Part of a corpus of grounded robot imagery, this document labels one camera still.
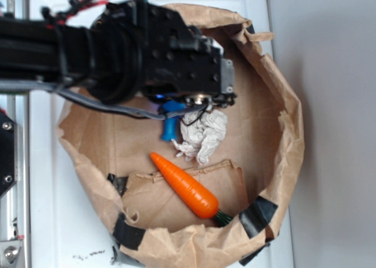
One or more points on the blue plastic toy bottle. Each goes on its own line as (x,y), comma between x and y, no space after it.
(170,124)

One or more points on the brown paper bag bin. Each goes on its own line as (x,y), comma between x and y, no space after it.
(253,172)

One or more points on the crumpled white paper ball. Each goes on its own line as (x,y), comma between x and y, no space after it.
(202,133)

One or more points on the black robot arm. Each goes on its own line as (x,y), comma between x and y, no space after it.
(95,58)

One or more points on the black metal bracket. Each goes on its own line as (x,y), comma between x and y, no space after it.
(8,153)

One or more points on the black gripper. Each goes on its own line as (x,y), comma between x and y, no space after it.
(175,60)

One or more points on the orange plastic toy carrot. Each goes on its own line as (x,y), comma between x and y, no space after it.
(198,198)

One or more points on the aluminium frame rail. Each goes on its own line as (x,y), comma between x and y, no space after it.
(15,204)

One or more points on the white plastic tray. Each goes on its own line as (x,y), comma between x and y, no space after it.
(65,230)

